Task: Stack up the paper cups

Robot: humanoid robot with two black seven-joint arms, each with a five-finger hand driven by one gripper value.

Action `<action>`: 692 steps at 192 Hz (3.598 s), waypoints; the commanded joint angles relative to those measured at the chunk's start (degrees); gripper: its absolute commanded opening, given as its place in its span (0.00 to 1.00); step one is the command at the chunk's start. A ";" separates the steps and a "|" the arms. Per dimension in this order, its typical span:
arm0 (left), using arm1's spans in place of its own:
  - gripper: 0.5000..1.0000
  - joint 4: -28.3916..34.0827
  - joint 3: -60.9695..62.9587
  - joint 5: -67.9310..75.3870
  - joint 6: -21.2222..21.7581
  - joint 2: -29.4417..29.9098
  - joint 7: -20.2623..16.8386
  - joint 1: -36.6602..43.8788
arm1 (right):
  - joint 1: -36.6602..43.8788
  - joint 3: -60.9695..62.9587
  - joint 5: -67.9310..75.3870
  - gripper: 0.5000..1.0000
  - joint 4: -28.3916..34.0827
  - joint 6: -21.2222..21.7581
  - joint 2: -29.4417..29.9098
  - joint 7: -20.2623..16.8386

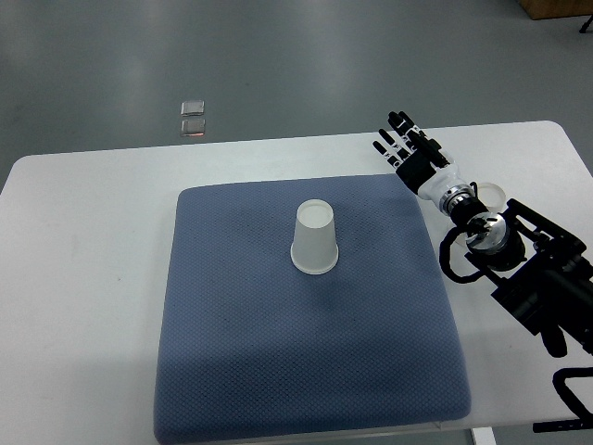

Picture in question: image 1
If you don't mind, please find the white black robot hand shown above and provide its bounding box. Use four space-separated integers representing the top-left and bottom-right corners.
372 111 462 201

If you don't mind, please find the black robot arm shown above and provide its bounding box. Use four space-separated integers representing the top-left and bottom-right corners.
373 111 592 358

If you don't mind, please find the upper metal floor plate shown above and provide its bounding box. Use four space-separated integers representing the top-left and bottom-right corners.
181 99 205 116

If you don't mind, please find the metal floor plate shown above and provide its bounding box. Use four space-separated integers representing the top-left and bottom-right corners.
181 99 205 116
181 118 206 137

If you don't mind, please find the white table leg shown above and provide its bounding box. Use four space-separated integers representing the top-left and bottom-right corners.
471 427 497 445

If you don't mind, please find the white paper cup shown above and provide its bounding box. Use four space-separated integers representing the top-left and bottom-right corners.
455 183 507 251
290 199 339 275

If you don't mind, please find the black table control panel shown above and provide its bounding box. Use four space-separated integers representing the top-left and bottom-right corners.
532 419 593 434

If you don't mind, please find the white paper cup on mat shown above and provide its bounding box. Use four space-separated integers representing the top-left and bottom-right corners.
290 199 339 275

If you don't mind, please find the wooden box corner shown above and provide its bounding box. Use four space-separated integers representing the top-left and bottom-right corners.
518 0 592 20

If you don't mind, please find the lower metal floor plate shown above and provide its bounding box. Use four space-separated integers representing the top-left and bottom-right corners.
181 118 206 137

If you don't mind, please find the black tripod leg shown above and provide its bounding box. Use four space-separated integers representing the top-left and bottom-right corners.
579 16 593 33

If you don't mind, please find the blue textured cushion mat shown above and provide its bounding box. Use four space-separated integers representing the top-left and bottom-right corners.
154 174 471 444

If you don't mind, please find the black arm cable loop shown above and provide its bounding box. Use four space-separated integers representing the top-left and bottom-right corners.
437 229 492 284

